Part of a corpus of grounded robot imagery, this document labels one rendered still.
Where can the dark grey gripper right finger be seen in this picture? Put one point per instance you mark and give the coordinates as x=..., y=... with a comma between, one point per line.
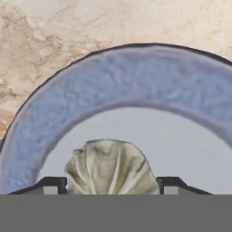
x=173, y=184

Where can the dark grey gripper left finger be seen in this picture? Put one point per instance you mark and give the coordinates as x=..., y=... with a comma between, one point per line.
x=50, y=184

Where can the pale cream dumpling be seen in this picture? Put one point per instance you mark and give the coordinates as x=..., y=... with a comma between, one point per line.
x=111, y=169

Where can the blue rimmed round plate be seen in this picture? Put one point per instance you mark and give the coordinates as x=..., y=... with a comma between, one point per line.
x=127, y=78

